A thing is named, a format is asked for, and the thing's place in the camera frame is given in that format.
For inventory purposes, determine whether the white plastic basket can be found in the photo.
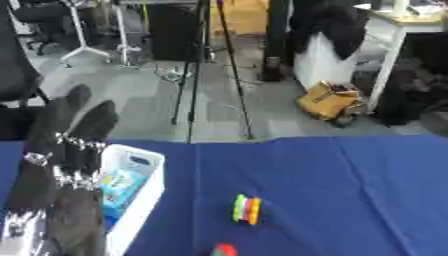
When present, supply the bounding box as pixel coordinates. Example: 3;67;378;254
94;143;167;256

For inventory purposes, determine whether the light blue packet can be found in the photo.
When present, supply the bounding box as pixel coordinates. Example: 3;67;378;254
98;168;149;218

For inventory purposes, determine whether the yellow bag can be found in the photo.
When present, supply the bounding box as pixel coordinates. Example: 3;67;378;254
295;80;368;122

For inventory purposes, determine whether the multicoloured striped toy block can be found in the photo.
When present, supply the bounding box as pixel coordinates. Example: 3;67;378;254
231;193;265;226

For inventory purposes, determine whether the black cabinet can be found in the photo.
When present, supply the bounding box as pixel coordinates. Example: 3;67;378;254
145;3;207;62

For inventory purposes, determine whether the black bag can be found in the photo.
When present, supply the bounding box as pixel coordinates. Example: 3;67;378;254
372;58;448;127

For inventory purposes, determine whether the red and green toy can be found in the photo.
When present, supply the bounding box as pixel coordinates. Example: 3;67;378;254
210;243;240;256

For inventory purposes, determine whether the white board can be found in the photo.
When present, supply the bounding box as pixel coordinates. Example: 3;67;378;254
292;32;359;92

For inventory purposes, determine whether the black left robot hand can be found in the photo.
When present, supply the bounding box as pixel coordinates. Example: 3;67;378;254
3;84;121;256

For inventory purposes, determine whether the black office chair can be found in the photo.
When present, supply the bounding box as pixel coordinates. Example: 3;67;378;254
0;0;51;109

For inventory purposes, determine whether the white table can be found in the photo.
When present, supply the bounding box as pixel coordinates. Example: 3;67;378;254
351;3;448;114

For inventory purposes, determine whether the white stand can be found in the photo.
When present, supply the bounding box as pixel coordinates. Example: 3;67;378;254
59;0;144;69

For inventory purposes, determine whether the black jacket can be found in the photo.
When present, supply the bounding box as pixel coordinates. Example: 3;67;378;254
288;0;371;61

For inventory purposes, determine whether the black camera tripod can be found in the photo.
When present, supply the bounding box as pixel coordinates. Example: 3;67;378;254
169;0;256;145

